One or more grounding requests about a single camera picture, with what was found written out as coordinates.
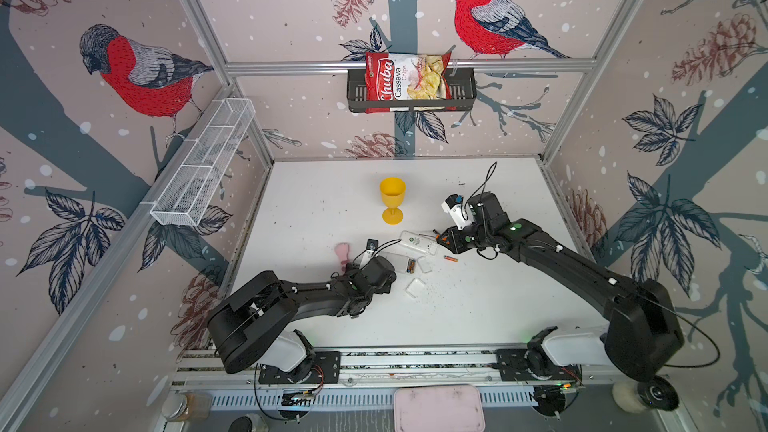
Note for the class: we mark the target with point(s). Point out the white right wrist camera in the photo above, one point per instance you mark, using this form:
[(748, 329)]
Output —
[(454, 207)]

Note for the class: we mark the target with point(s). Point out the glass jar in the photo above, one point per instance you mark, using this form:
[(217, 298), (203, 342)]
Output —
[(187, 406)]

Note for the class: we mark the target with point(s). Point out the white battery cover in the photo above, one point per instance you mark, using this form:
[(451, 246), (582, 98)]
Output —
[(416, 288)]

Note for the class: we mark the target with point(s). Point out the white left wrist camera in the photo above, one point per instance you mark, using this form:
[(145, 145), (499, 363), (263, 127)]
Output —
[(370, 250)]

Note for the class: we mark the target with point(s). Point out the pink tray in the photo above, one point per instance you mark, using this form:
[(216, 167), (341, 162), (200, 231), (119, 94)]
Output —
[(438, 408)]

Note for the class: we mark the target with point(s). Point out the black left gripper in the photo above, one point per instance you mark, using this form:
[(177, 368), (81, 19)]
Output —
[(387, 283)]

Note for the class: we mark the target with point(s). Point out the red cassava chips bag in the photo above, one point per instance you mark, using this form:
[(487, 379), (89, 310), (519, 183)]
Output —
[(406, 77)]

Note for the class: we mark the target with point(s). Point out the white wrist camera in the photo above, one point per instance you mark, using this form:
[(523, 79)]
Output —
[(370, 250), (454, 207)]

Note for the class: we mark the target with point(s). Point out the small remote battery cover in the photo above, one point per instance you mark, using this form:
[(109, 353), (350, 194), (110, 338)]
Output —
[(425, 264)]

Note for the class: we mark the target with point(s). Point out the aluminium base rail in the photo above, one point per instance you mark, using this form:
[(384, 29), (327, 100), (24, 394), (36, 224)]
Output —
[(408, 366)]

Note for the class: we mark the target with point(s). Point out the yellow plastic goblet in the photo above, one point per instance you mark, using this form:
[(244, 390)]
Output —
[(392, 192)]

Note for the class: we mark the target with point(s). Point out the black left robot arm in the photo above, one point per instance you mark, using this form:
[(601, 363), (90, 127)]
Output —
[(250, 320)]

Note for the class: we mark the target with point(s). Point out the pink handled knife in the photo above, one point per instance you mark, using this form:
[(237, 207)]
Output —
[(342, 251)]

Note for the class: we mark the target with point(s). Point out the white air conditioner remote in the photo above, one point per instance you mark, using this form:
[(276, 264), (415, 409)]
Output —
[(419, 242)]

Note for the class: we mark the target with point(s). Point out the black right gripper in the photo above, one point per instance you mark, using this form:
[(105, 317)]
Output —
[(451, 239)]

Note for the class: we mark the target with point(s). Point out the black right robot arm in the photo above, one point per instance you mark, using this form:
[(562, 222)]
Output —
[(643, 332)]

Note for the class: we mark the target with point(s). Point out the black wall basket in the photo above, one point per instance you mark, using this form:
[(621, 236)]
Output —
[(456, 90)]

